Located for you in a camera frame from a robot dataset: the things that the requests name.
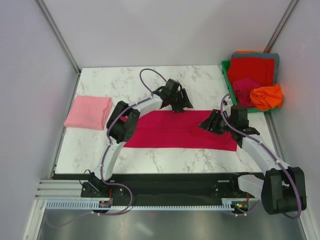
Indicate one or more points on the green plastic bin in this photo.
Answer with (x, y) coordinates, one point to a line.
(225, 65)

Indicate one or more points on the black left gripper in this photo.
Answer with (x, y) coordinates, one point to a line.
(184, 103)

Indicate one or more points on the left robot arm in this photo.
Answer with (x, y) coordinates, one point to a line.
(121, 127)

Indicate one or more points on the dark pink crumpled t-shirt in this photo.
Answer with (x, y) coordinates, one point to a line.
(242, 89)

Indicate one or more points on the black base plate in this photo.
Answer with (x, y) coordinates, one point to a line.
(174, 189)

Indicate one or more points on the right aluminium frame post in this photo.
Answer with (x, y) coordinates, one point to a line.
(281, 25)

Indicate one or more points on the orange crumpled t-shirt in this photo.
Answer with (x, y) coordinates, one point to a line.
(267, 97)

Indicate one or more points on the red t-shirt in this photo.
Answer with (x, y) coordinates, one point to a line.
(259, 70)

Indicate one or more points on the magenta t-shirt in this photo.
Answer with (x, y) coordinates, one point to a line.
(167, 129)

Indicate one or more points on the aluminium frame post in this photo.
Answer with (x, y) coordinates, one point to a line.
(281, 25)
(58, 35)

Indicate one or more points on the white slotted cable duct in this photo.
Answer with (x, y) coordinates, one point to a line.
(99, 205)

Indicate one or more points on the grey t-shirt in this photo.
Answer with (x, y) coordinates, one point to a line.
(261, 55)

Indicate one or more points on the light pink t-shirt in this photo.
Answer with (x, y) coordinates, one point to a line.
(89, 112)

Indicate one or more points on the left aluminium frame post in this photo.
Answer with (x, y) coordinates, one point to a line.
(58, 35)

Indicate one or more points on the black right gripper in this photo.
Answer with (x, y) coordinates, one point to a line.
(216, 115)

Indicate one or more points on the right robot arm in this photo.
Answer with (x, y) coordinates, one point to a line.
(283, 188)

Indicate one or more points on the left aluminium rail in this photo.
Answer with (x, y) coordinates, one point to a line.
(58, 190)

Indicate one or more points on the orange t-shirt under stack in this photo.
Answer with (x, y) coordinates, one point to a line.
(244, 51)

